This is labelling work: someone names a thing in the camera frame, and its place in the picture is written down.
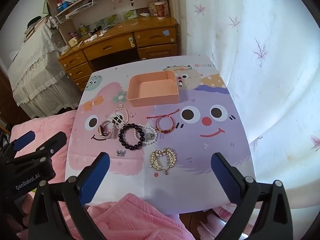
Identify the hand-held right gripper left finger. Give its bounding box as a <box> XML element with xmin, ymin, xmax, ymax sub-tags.
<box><xmin>29</xmin><ymin>152</ymin><xmax>110</xmax><ymax>240</ymax></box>

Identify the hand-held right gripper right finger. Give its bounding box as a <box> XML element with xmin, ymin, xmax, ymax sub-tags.
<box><xmin>211</xmin><ymin>152</ymin><xmax>293</xmax><ymax>240</ymax></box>

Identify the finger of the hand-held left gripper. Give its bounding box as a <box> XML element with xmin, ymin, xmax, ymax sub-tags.
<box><xmin>0</xmin><ymin>131</ymin><xmax>35</xmax><ymax>158</ymax></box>
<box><xmin>7</xmin><ymin>132</ymin><xmax>67</xmax><ymax>167</ymax></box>

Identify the dark bead bracelet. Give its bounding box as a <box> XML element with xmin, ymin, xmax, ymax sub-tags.
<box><xmin>118</xmin><ymin>123</ymin><xmax>145</xmax><ymax>151</ymax></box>

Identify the pink strap watch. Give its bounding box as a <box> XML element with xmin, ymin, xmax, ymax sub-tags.
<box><xmin>98</xmin><ymin>120</ymin><xmax>118</xmax><ymax>140</ymax></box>

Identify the white pearl bracelet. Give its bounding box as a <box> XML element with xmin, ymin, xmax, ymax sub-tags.
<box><xmin>134</xmin><ymin>124</ymin><xmax>158</xmax><ymax>145</ymax></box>

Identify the gold leaf brooch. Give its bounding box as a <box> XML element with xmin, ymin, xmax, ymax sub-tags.
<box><xmin>149</xmin><ymin>147</ymin><xmax>178</xmax><ymax>175</ymax></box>

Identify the pearl bracelet with ring clasp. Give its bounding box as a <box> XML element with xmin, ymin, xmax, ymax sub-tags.
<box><xmin>113</xmin><ymin>104</ymin><xmax>130</xmax><ymax>128</ymax></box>

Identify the red string bracelet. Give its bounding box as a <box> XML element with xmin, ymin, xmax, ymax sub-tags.
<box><xmin>146</xmin><ymin>109</ymin><xmax>180</xmax><ymax>135</ymax></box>

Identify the pink plastic tray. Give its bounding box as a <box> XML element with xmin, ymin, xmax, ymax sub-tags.
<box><xmin>127</xmin><ymin>70</ymin><xmax>180</xmax><ymax>108</ymax></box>

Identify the cartoon printed table mat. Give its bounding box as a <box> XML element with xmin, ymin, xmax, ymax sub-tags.
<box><xmin>65</xmin><ymin>54</ymin><xmax>256</xmax><ymax>215</ymax></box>

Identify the pink quilted blanket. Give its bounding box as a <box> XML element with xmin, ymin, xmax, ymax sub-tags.
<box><xmin>11</xmin><ymin>110</ymin><xmax>240</xmax><ymax>240</ymax></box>

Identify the white lace cloth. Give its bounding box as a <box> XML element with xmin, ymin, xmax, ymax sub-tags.
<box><xmin>7</xmin><ymin>17</ymin><xmax>83</xmax><ymax>118</ymax></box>

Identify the wooden desk with drawers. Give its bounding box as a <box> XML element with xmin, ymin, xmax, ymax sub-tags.
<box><xmin>58</xmin><ymin>17</ymin><xmax>179</xmax><ymax>90</ymax></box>

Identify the white leaf print curtain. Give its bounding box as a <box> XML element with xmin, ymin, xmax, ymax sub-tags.
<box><xmin>180</xmin><ymin>0</ymin><xmax>320</xmax><ymax>209</ymax></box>

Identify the pile of small desk trinkets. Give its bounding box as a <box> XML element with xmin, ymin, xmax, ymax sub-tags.
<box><xmin>67</xmin><ymin>23</ymin><xmax>118</xmax><ymax>47</ymax></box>

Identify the black hat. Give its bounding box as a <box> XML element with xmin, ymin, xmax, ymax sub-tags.
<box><xmin>27</xmin><ymin>16</ymin><xmax>42</xmax><ymax>27</ymax></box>

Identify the printed paper bag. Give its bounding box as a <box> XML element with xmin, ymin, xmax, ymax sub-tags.
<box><xmin>148</xmin><ymin>0</ymin><xmax>160</xmax><ymax>17</ymax></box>

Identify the red and white paper cup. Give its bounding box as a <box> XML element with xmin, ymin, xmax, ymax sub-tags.
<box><xmin>154</xmin><ymin>1</ymin><xmax>166</xmax><ymax>20</ymax></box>

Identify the white wire rack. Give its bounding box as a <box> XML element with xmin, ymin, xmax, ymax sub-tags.
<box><xmin>55</xmin><ymin>0</ymin><xmax>98</xmax><ymax>24</ymax></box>

